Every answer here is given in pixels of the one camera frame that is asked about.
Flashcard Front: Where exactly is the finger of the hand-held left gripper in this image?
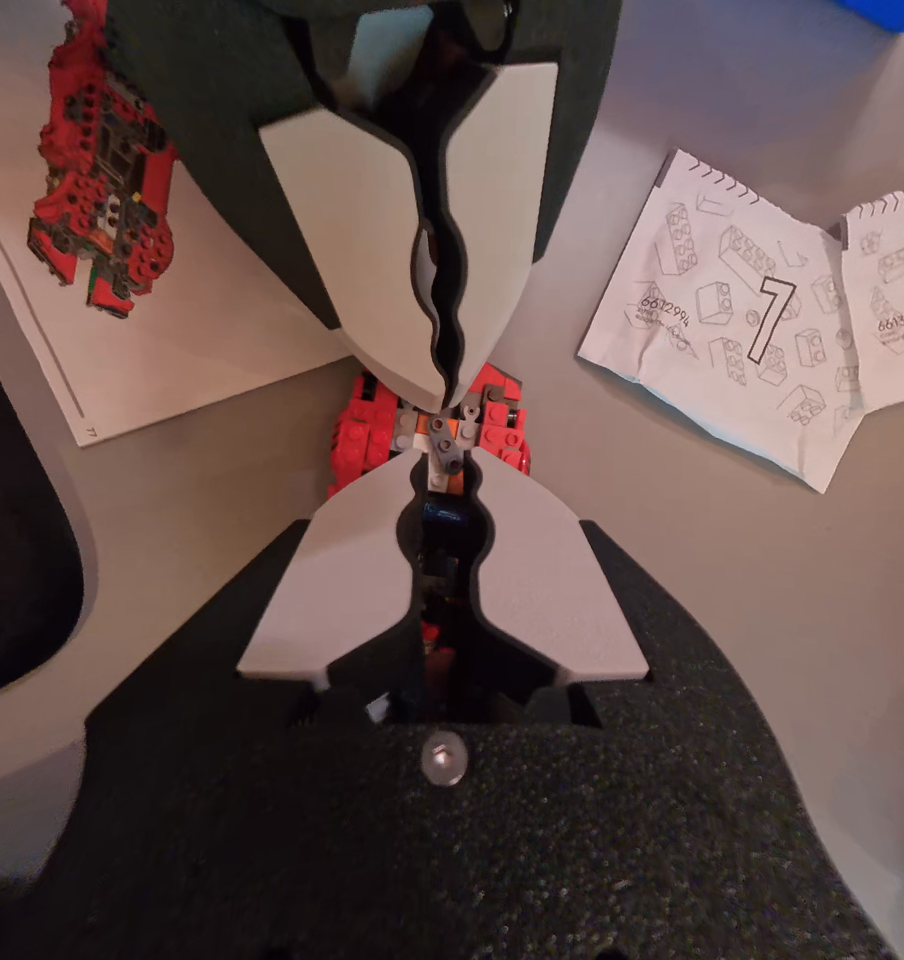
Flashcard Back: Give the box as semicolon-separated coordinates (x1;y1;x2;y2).
260;103;454;411
422;58;560;411

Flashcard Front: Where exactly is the white brick-print paper bag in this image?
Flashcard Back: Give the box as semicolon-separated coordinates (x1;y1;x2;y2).
577;148;867;495
838;187;904;412

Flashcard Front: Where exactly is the white instruction booklet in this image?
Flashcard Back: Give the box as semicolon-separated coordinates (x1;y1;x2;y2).
0;0;364;449

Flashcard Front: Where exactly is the blue object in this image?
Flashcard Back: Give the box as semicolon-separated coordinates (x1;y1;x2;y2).
845;0;904;35

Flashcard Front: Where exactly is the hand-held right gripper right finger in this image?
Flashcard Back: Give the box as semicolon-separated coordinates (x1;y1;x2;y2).
465;447;652;687

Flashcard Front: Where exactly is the red toy brick model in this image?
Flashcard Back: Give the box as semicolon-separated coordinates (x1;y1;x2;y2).
327;363;532;500

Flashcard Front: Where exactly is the small grey toy brick piece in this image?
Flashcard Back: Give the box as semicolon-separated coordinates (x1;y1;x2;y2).
420;412;474;490

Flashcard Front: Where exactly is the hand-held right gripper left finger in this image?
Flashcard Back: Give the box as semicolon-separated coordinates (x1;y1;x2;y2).
236;448;427;687

